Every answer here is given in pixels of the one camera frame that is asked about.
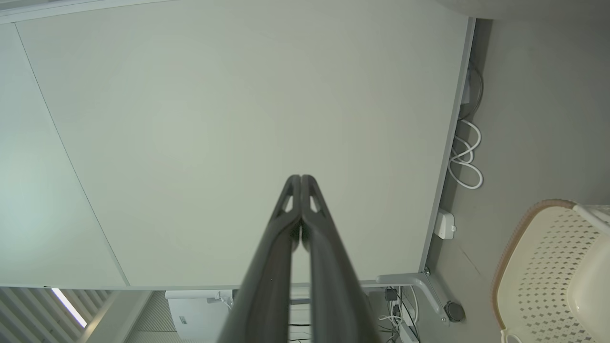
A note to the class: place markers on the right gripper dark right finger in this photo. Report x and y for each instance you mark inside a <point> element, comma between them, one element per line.
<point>333,286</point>

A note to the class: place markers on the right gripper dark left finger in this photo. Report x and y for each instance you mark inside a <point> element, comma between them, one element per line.
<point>267,276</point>

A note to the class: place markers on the cream perforated laundry basket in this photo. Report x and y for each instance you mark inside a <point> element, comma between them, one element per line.
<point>548,276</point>

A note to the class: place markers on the white box appliance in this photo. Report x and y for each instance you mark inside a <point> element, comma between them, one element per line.
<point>200,314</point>

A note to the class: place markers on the grey partition leg with caster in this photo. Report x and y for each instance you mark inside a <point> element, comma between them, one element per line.
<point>414,281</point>

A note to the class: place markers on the black caster wheel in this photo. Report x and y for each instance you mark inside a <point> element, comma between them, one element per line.
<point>454,311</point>

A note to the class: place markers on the white power strip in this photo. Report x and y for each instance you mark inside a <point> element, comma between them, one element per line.
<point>445,224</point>

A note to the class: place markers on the large white partition panel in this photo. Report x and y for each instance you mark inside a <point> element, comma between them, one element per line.
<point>214,119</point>

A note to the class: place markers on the white window blinds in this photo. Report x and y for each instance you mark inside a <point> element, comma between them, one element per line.
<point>38,314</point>

